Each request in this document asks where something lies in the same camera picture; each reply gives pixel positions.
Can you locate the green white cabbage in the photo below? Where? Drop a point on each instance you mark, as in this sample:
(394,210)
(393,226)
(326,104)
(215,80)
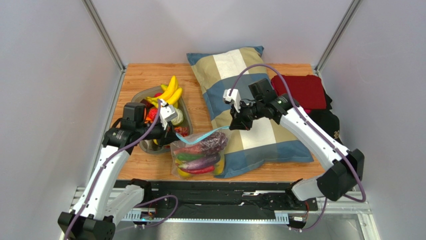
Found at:
(179,118)

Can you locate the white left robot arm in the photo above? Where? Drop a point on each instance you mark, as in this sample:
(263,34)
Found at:
(94,217)

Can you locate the dark red grape bunch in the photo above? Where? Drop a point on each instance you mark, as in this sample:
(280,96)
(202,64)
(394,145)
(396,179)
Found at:
(212,144)

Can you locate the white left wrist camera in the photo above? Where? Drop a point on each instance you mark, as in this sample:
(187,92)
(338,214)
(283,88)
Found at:
(167,113)

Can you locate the green chili pepper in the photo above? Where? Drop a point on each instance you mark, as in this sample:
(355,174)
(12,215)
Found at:
(188,157)

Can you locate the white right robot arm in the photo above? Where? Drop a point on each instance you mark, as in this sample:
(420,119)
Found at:
(343,167)

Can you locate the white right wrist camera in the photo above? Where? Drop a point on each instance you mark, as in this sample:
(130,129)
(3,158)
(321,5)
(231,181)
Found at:
(232,97)

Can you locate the black cap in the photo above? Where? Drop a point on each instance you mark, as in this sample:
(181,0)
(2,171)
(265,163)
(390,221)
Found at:
(329,122)

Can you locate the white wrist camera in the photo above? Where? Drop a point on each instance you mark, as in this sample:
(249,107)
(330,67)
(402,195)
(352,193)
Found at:
(232,97)
(167,113)

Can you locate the yellow banana bunch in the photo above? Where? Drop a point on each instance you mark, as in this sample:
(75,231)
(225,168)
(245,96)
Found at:
(171,94)

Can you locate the grey fruit bowl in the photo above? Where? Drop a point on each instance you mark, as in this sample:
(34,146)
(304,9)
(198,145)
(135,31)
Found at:
(149,146)

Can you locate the purple grape bunch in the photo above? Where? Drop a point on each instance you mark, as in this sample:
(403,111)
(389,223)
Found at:
(182,130)

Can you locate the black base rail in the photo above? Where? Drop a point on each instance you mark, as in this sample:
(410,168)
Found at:
(220,200)

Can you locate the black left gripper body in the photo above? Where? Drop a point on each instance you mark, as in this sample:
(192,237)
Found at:
(157,132)

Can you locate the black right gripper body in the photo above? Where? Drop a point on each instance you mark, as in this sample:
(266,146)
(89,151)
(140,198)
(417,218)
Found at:
(240,116)

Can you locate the red folded cloth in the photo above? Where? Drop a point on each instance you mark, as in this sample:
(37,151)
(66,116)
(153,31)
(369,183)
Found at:
(309,92)

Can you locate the clear zip top bag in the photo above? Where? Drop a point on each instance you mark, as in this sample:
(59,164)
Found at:
(186,144)

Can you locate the yellow pear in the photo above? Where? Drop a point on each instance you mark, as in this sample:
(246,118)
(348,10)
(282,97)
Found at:
(180,172)

